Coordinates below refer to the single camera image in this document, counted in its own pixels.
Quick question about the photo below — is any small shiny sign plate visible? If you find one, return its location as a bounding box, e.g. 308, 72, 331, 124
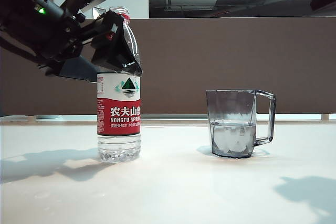
92, 6, 107, 20

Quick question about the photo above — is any grey transparent faceted mug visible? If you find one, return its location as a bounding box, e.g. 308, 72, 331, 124
205, 89, 277, 160

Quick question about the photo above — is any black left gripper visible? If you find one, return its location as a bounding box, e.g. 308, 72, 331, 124
36, 8, 144, 83

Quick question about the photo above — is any clear red-label water bottle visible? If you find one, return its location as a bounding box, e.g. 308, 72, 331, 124
96, 6, 143, 164

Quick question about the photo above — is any brown desk partition panel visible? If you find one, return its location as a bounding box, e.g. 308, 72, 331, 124
0, 18, 336, 117

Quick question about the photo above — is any aluminium partition base rail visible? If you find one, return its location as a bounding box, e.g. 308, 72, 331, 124
0, 113, 336, 122

